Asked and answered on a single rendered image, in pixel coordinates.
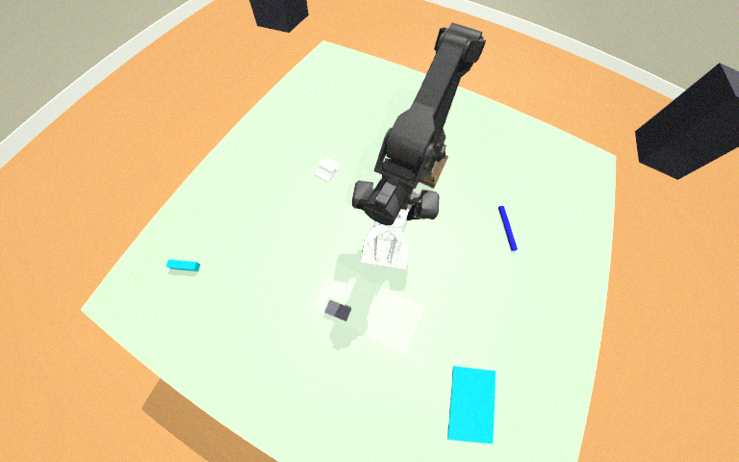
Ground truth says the cyan flat rectangular plate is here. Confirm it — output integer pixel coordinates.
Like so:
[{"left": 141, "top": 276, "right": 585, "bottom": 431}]
[{"left": 447, "top": 366, "right": 496, "bottom": 444}]

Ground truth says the blue flat bar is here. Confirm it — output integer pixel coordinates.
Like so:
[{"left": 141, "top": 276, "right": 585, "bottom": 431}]
[{"left": 498, "top": 206, "right": 518, "bottom": 251}]

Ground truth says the cyan rectangular block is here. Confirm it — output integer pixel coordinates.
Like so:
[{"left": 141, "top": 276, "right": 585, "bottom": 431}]
[{"left": 166, "top": 259, "right": 201, "bottom": 271}]

